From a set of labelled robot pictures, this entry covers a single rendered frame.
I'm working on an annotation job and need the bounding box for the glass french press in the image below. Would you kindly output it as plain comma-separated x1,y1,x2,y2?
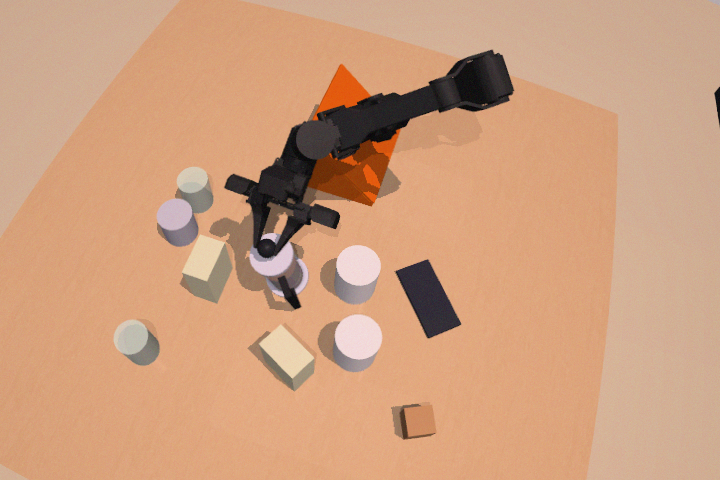
250,233,309,309

